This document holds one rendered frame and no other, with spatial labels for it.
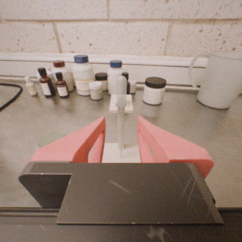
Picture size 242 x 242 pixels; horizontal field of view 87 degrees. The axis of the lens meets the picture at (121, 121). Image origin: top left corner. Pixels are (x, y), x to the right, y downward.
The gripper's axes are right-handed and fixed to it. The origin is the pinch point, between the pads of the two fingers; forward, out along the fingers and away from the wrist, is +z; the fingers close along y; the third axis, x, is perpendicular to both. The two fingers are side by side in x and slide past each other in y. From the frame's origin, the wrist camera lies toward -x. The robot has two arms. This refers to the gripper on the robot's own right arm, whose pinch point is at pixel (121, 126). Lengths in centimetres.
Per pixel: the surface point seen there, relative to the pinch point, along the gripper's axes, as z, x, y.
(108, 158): 6.1, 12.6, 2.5
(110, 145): 9.4, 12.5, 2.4
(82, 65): 35.9, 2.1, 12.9
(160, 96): 28.0, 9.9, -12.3
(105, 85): 39.2, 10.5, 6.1
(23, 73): 52, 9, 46
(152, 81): 29.7, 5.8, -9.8
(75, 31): 52, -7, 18
